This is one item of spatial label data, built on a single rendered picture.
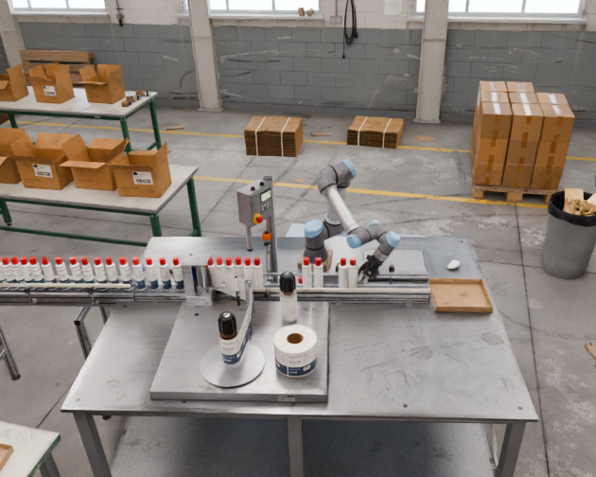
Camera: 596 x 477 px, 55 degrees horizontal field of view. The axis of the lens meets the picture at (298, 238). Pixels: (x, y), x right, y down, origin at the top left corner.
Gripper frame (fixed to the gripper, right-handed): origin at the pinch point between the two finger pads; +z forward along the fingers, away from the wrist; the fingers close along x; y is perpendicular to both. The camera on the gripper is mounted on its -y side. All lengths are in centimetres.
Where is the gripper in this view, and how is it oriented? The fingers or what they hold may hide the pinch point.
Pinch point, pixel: (359, 281)
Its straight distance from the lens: 320.1
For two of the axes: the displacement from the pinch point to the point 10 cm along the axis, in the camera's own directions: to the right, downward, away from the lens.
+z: -4.7, 7.4, 4.8
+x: 8.8, 4.3, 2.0
